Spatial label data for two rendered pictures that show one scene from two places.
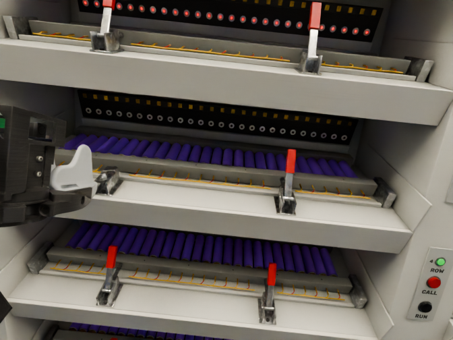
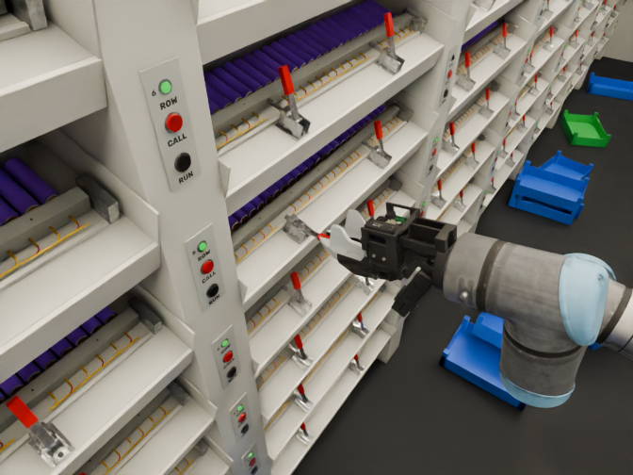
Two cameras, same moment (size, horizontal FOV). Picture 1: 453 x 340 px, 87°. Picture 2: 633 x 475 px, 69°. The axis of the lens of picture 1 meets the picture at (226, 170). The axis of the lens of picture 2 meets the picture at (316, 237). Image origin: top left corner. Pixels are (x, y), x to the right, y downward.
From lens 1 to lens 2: 72 cm
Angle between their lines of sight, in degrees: 55
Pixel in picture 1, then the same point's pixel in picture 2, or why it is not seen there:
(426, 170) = (430, 93)
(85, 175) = (354, 226)
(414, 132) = not seen: hidden behind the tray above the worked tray
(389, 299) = (418, 174)
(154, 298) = (320, 282)
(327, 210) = (393, 146)
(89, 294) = (289, 318)
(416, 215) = (430, 122)
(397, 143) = not seen: hidden behind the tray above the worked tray
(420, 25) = not seen: outside the picture
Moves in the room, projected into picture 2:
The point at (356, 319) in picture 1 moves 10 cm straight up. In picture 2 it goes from (401, 198) to (406, 164)
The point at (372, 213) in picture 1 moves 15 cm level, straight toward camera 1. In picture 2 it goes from (407, 132) to (445, 168)
